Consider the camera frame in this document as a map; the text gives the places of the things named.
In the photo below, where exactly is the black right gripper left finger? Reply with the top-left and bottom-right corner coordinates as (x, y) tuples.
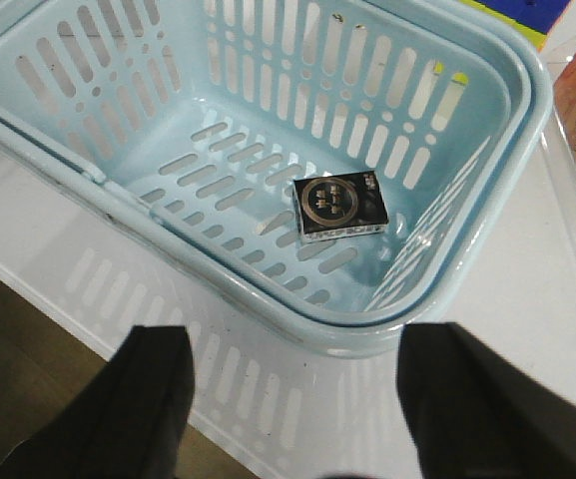
(0, 325), (195, 478)

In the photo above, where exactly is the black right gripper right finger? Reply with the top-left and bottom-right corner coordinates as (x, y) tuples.
(396, 322), (576, 478)

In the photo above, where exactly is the black tissue pack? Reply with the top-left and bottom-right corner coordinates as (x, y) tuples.
(291, 171), (389, 243)

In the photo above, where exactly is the light blue plastic basket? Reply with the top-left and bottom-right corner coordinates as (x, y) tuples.
(0, 1), (552, 357)

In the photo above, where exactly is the colourful puzzle cube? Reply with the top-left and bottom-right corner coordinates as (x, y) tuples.
(460, 0), (571, 51)

